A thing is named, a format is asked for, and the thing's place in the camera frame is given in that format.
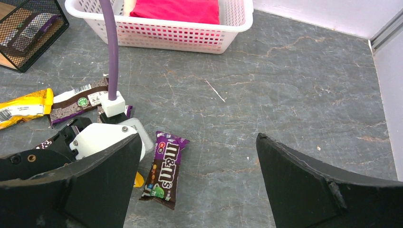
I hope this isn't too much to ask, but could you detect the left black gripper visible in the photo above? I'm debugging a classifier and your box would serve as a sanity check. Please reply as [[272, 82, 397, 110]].
[[0, 117, 92, 181]]

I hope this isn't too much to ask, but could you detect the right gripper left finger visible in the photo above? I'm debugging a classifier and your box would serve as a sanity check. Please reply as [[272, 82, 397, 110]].
[[0, 134, 142, 228]]

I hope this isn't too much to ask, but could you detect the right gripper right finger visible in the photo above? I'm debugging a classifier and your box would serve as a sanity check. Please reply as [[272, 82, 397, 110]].
[[256, 133, 403, 228]]

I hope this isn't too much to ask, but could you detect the yellow M&M bag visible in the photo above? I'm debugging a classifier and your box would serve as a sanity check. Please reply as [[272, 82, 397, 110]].
[[133, 171, 145, 188]]

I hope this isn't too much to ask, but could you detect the purple brown M&M bag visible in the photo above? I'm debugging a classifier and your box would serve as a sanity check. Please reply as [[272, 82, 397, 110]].
[[139, 131, 190, 210]]

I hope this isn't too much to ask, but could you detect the purple candy bag centre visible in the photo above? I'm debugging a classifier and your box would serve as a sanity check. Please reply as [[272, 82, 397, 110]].
[[33, 139, 53, 149]]

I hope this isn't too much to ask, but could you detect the yellow candy bag upper left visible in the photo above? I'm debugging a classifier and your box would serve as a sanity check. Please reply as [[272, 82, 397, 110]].
[[0, 88, 54, 129]]

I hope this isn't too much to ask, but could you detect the brown candy bag top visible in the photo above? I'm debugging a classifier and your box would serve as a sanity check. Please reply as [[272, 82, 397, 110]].
[[48, 77, 109, 126]]

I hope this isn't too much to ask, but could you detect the brown candy bag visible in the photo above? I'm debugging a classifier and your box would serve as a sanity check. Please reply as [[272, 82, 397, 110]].
[[48, 77, 109, 126], [97, 105, 133, 124]]

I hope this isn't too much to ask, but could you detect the brown candy bag middle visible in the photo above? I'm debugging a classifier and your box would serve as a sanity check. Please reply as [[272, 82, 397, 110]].
[[97, 105, 133, 124]]

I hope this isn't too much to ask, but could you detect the brown candy bag lower shelf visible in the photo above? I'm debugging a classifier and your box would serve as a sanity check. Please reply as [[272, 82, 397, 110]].
[[0, 12, 60, 56]]

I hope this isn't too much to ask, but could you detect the white plastic basket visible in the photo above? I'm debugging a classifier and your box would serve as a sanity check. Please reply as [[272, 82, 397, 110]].
[[64, 0, 254, 55]]

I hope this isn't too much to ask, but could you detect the pink folded cloth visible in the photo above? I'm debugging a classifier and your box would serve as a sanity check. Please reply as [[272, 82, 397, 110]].
[[124, 0, 220, 25]]

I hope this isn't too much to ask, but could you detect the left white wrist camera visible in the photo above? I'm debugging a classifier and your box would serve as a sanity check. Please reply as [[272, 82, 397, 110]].
[[69, 90, 155, 162]]

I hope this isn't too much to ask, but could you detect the black wire wooden shelf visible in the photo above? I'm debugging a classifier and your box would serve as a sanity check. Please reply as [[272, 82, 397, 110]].
[[0, 0, 69, 73]]

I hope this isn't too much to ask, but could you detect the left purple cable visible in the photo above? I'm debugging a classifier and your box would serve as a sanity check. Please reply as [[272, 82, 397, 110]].
[[98, 0, 120, 101]]

